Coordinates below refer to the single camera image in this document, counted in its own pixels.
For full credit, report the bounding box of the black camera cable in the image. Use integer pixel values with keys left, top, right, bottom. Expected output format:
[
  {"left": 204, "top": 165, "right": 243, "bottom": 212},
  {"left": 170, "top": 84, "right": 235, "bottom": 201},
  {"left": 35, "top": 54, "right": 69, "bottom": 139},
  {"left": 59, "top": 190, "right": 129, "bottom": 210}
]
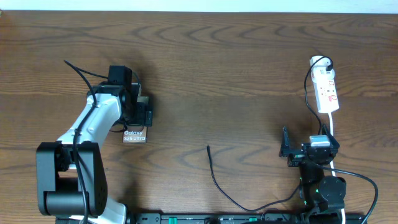
[
  {"left": 310, "top": 158, "right": 380, "bottom": 224},
  {"left": 63, "top": 59, "right": 109, "bottom": 224}
]

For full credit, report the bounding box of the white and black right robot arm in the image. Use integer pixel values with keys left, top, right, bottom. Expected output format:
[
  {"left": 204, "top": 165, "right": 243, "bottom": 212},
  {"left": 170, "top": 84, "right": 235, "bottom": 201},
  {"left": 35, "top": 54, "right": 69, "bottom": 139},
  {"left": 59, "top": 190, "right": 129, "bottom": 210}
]
[{"left": 279, "top": 126, "right": 346, "bottom": 223}]

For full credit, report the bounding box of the black left camera cable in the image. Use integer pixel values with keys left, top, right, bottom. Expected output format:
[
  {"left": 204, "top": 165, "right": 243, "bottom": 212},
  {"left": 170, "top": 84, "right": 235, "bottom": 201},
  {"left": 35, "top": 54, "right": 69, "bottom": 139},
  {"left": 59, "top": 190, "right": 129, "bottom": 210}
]
[{"left": 63, "top": 59, "right": 109, "bottom": 224}]

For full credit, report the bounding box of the white power strip cord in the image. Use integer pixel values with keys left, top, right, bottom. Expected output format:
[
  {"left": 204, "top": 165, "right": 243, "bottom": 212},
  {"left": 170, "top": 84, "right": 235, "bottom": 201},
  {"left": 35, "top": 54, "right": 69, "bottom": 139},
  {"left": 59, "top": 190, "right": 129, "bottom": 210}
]
[{"left": 328, "top": 112, "right": 346, "bottom": 224}]

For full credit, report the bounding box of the black phone charging cable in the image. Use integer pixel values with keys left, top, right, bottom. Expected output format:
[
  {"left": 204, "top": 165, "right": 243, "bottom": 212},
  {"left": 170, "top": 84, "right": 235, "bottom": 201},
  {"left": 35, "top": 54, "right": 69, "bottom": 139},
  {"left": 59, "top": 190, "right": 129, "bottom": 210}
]
[{"left": 206, "top": 144, "right": 301, "bottom": 213}]

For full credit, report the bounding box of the white power strip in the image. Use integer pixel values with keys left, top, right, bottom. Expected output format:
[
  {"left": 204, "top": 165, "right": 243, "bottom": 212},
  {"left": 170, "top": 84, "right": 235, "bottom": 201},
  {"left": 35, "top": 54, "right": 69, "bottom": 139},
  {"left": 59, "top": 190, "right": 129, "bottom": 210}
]
[{"left": 310, "top": 55, "right": 340, "bottom": 114}]

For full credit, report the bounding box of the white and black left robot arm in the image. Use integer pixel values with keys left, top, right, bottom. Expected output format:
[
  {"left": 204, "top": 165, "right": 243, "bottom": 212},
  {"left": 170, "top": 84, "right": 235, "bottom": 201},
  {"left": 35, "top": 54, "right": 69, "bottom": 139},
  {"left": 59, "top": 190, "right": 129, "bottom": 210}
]
[{"left": 35, "top": 65, "right": 153, "bottom": 224}]

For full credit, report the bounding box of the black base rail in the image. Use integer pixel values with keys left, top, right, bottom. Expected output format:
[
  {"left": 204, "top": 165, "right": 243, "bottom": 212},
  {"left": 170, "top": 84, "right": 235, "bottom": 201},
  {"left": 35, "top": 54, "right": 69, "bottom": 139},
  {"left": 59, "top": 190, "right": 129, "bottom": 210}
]
[{"left": 127, "top": 212, "right": 368, "bottom": 224}]

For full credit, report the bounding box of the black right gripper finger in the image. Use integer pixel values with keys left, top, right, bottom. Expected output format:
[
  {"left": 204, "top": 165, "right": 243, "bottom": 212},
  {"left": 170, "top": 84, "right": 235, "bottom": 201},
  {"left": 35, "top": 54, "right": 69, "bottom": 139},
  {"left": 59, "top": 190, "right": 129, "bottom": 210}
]
[
  {"left": 322, "top": 124, "right": 340, "bottom": 149},
  {"left": 279, "top": 126, "right": 292, "bottom": 157}
]

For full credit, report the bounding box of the black right camera cable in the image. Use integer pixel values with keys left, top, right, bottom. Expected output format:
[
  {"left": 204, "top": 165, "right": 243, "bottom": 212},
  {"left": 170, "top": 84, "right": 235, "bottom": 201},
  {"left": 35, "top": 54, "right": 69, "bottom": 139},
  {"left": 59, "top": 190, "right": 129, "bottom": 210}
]
[{"left": 310, "top": 158, "right": 380, "bottom": 224}]

